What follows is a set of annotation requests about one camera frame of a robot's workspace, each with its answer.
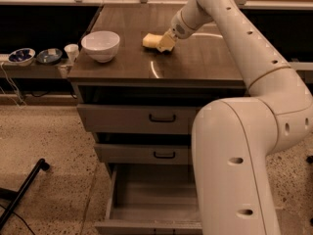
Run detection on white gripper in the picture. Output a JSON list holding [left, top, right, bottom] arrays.
[[156, 11, 192, 52]]

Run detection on yellow sponge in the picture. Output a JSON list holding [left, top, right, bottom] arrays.
[[142, 33, 162, 48]]

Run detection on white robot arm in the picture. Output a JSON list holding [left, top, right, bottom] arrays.
[[165, 0, 313, 235]]

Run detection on top drawer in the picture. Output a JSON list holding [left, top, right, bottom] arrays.
[[76, 85, 200, 135]]

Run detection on drawer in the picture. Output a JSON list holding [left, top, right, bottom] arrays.
[[95, 164, 202, 235], [76, 85, 200, 135], [94, 133, 191, 165]]

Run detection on middle drawer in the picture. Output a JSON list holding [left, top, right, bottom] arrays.
[[94, 133, 191, 165]]

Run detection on bottom drawer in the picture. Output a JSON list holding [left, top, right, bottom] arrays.
[[95, 164, 202, 235]]

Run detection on white ceramic bowl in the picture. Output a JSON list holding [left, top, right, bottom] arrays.
[[81, 30, 120, 63]]

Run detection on white paper cup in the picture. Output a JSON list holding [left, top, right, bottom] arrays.
[[65, 44, 79, 63]]

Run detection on low side shelf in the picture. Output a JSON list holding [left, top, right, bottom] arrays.
[[0, 59, 72, 79]]

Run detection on dark blue shallow bowl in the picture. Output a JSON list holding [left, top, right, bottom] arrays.
[[36, 48, 63, 65]]

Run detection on blue patterned bowl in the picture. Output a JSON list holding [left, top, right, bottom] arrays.
[[9, 48, 35, 67]]

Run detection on black metal stand leg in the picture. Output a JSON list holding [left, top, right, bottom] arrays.
[[0, 159, 50, 230]]

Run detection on white cable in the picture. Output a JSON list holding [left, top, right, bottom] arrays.
[[0, 62, 27, 108]]

